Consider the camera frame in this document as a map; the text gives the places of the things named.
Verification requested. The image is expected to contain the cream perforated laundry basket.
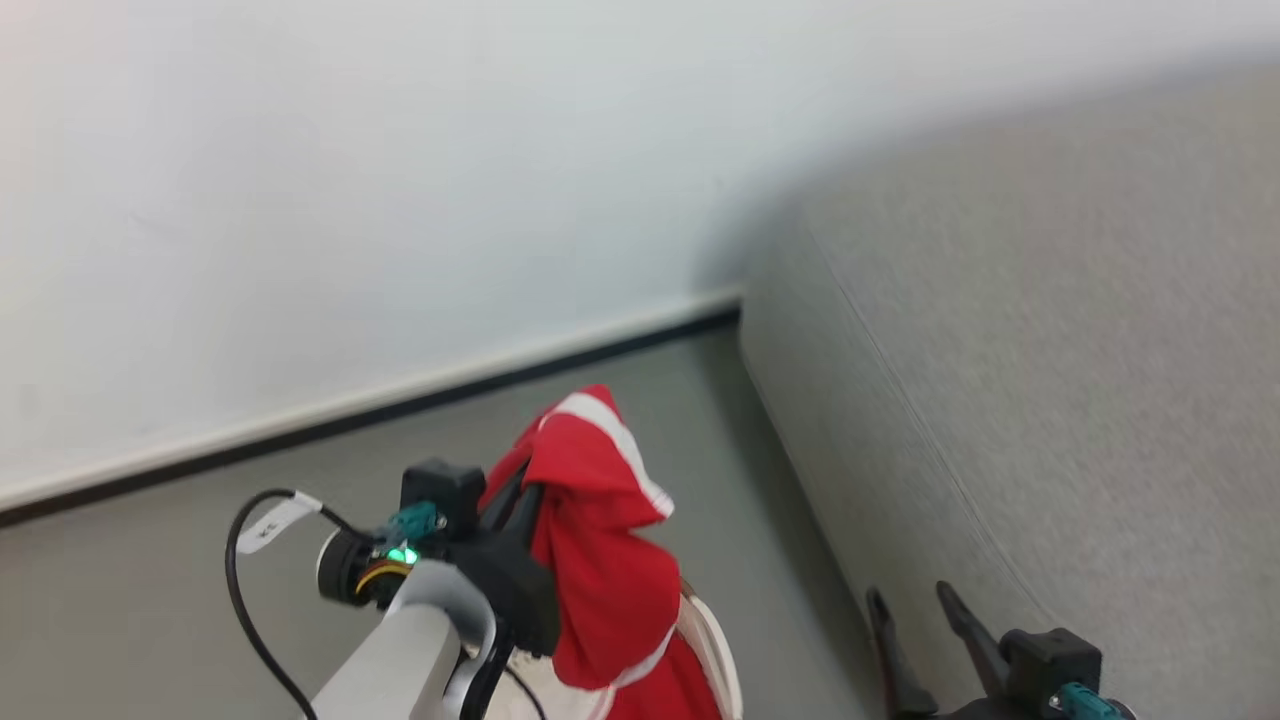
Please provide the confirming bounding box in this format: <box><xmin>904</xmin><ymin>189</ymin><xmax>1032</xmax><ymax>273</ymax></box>
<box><xmin>500</xmin><ymin>585</ymin><xmax>746</xmax><ymax>720</ymax></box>

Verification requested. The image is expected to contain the white and black baseboard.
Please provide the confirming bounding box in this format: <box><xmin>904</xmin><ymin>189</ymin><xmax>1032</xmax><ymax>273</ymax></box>
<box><xmin>0</xmin><ymin>284</ymin><xmax>744</xmax><ymax>529</ymax></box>

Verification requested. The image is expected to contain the thin black cable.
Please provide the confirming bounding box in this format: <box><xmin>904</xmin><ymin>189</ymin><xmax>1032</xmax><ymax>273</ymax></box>
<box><xmin>460</xmin><ymin>620</ymin><xmax>549</xmax><ymax>720</ymax></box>

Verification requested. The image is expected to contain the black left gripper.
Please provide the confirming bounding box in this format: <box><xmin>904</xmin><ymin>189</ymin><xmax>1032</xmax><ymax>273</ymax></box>
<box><xmin>440</xmin><ymin>468</ymin><xmax>563</xmax><ymax>658</ymax></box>

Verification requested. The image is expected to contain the teal cable connector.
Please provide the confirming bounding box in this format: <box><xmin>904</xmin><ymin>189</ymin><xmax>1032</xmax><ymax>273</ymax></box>
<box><xmin>383</xmin><ymin>502</ymin><xmax>443</xmax><ymax>547</ymax></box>
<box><xmin>1048</xmin><ymin>682</ymin><xmax>1136</xmax><ymax>720</ymax></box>

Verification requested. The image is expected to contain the thick black looping cable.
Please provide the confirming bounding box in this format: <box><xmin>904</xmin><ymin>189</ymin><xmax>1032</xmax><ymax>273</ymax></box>
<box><xmin>225</xmin><ymin>488</ymin><xmax>361</xmax><ymax>720</ymax></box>

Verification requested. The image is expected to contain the grey fabric sofa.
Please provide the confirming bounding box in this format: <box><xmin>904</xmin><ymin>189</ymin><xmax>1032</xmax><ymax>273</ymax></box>
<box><xmin>738</xmin><ymin>60</ymin><xmax>1280</xmax><ymax>720</ymax></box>

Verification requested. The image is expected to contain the red and white garment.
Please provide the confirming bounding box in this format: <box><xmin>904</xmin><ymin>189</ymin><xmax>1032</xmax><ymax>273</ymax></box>
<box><xmin>480</xmin><ymin>384</ymin><xmax>726</xmax><ymax>720</ymax></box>

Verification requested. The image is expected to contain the white cable label tag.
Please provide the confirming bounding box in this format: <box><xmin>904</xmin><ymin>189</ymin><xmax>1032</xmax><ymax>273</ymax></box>
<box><xmin>261</xmin><ymin>491</ymin><xmax>324</xmax><ymax>554</ymax></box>

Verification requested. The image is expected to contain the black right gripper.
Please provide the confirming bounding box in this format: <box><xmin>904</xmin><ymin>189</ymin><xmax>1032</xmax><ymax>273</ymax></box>
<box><xmin>865</xmin><ymin>580</ymin><xmax>1056</xmax><ymax>720</ymax></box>

